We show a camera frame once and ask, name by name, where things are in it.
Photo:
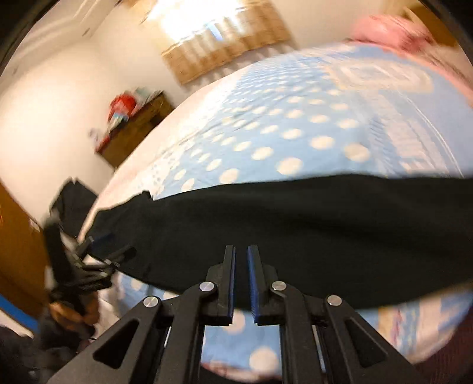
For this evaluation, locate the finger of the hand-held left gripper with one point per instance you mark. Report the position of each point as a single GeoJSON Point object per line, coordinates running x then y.
{"type": "Point", "coordinates": [99, 239]}
{"type": "Point", "coordinates": [117, 254]}

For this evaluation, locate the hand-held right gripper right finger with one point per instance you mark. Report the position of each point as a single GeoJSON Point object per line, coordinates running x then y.
{"type": "Point", "coordinates": [252, 284]}

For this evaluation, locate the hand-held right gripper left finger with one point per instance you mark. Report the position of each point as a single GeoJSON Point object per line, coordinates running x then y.
{"type": "Point", "coordinates": [230, 284]}

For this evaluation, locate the black pants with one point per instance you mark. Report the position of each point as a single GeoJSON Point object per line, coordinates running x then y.
{"type": "Point", "coordinates": [303, 229]}

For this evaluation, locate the person's left hand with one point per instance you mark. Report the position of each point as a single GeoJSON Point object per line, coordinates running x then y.
{"type": "Point", "coordinates": [70, 314]}

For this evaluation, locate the brown wooden door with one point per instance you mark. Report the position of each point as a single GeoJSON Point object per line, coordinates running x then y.
{"type": "Point", "coordinates": [18, 251]}

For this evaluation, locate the blue strip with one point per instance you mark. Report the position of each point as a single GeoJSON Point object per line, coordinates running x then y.
{"type": "Point", "coordinates": [18, 314]}

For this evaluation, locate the person's dark clothing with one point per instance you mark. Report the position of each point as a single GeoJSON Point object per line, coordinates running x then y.
{"type": "Point", "coordinates": [40, 354]}

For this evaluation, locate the brown wooden desk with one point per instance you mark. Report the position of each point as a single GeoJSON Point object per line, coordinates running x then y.
{"type": "Point", "coordinates": [136, 133]}

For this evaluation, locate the pile of red boxes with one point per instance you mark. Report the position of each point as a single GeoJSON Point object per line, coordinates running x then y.
{"type": "Point", "coordinates": [123, 103]}

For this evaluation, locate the polka dot bed sheet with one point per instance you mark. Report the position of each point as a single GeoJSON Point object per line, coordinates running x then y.
{"type": "Point", "coordinates": [295, 122]}

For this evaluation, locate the beige patterned curtain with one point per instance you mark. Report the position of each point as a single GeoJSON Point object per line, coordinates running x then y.
{"type": "Point", "coordinates": [221, 48]}

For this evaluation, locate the pink pillow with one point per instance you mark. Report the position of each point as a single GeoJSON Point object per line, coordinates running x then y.
{"type": "Point", "coordinates": [388, 29]}

